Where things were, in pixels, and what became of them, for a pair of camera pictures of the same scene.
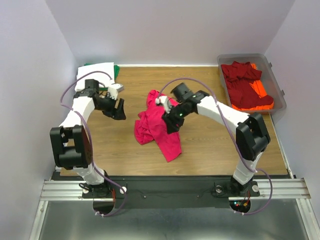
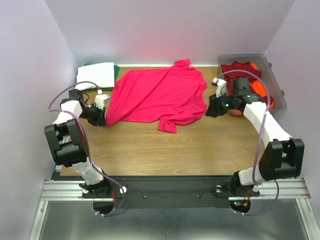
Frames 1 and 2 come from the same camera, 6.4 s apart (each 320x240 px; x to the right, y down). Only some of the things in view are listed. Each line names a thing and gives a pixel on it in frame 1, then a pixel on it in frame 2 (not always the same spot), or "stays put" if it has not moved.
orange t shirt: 260,89 stays put
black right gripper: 171,121 to 214,106
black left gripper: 118,115 to 100,120
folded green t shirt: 116,69 stays put
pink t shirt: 149,126 to 165,96
